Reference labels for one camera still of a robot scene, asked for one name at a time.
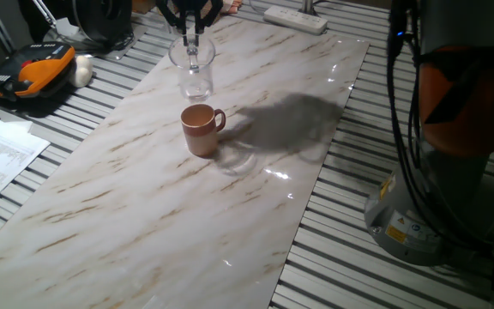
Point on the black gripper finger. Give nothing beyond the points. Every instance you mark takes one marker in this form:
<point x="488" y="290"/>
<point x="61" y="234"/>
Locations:
<point x="206" y="16"/>
<point x="173" y="17"/>

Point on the clear glass mug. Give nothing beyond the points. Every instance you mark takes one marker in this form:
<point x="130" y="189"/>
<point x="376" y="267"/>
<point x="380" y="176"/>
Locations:
<point x="193" y="68"/>

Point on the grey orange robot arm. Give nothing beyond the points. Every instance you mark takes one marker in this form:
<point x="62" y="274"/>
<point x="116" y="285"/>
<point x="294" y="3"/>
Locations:
<point x="453" y="171"/>

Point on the pink cloth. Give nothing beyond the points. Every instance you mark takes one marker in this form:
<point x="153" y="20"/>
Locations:
<point x="233" y="5"/>

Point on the black round spool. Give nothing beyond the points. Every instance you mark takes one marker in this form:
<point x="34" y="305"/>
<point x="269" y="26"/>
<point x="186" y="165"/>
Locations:
<point x="101" y="19"/>

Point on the white power strip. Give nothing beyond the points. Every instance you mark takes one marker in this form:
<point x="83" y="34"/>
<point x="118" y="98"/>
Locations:
<point x="294" y="19"/>

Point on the white rounded object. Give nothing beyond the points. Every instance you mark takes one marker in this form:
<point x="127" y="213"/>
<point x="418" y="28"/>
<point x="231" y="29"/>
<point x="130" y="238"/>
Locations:
<point x="82" y="70"/>

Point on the orange ceramic mug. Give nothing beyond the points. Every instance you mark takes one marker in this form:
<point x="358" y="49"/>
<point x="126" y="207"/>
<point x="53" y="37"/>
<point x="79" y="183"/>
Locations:
<point x="202" y="137"/>

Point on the orange black teach pendant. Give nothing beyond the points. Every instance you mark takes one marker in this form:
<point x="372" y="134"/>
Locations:
<point x="32" y="73"/>

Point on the marble pattern board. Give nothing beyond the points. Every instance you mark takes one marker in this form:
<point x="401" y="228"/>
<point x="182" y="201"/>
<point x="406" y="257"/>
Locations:
<point x="230" y="193"/>

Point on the grey metal base plate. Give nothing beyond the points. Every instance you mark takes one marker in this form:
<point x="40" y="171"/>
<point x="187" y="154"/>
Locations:
<point x="133" y="40"/>

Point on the slanted aluminium frame beam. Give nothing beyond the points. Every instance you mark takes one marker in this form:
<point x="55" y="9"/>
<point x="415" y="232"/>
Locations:
<point x="308" y="5"/>

